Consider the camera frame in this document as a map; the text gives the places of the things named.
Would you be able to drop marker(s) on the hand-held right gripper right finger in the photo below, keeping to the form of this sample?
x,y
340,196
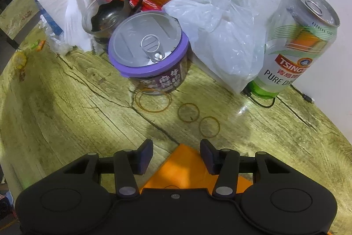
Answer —
x,y
209,156

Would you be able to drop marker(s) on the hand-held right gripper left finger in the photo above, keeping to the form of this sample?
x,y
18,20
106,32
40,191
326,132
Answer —
x,y
144,156

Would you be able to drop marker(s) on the orange illustrated box lid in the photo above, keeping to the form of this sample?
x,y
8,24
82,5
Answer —
x,y
187,169

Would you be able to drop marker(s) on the wood-pattern desktop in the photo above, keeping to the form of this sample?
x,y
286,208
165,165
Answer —
x,y
68,113

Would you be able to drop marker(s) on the large rubber band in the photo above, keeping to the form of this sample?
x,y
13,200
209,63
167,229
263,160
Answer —
x,y
136,102

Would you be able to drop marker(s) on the purple lidded food can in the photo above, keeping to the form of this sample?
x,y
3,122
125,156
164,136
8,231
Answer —
x,y
148,42

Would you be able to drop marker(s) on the white plastic bag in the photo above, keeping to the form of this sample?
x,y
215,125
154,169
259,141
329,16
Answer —
x,y
225,39

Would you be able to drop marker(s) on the green and white beer can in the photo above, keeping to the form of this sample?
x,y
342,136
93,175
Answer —
x,y
297,45

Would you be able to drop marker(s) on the glass jar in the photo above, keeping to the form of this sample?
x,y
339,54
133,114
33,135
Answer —
x,y
107,17

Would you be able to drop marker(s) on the crumpled clear plastic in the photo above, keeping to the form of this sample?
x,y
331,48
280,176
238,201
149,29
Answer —
x,y
55,42

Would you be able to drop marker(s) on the yellow corn cob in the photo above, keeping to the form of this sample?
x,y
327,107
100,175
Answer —
x,y
19,61

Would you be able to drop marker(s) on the white paper towel roll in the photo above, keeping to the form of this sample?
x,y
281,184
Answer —
x,y
66,3

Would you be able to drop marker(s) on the wood-pattern black frame chair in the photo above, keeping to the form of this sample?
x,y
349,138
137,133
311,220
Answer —
x,y
16,12

